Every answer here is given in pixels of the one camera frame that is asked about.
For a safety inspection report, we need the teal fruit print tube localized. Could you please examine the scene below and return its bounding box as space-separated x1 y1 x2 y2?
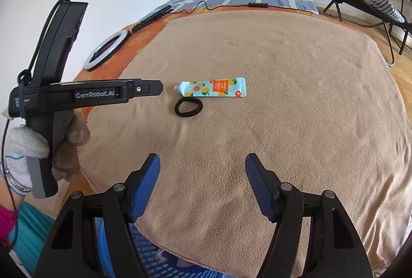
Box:
174 77 248 98

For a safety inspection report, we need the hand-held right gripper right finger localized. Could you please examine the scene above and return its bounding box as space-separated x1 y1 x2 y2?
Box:
245 152 374 278

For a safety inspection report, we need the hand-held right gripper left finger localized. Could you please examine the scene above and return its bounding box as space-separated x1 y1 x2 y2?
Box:
34 153 161 278

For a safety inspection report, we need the striped cloth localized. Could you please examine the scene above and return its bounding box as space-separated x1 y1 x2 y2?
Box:
368 0 408 24

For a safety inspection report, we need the silver bracelet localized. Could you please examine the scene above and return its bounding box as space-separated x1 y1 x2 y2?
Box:
1 165 27 194

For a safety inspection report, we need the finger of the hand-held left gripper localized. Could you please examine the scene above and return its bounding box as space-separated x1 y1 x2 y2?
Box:
124 79 164 99

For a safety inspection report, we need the black hair tie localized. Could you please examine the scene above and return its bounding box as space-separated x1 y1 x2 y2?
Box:
174 97 204 118

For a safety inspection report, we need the black folded light stand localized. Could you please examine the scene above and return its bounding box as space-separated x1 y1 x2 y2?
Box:
129 5 173 36

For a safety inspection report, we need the blue plastic basket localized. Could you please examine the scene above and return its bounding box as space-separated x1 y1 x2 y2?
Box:
92 215 227 278

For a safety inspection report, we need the person's left forearm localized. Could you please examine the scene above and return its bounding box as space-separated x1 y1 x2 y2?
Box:
0 169 23 212

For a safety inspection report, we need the beige fleece blanket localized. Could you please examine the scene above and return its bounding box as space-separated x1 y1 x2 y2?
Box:
79 9 407 273

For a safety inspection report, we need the person's left hand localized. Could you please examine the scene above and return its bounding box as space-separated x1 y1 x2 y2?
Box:
3 110 91 192

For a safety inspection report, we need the pink clothing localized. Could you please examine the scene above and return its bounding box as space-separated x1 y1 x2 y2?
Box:
0 205 19 242

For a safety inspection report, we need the thin black cable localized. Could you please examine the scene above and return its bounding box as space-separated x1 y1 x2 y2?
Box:
170 1 250 13

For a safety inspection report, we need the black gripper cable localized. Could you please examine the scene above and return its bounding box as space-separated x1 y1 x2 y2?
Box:
0 0 72 248

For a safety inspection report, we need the white ring light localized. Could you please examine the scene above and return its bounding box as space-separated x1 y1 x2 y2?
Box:
84 29 130 72

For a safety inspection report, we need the teal clothing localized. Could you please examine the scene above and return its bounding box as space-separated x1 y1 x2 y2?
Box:
9 201 58 276

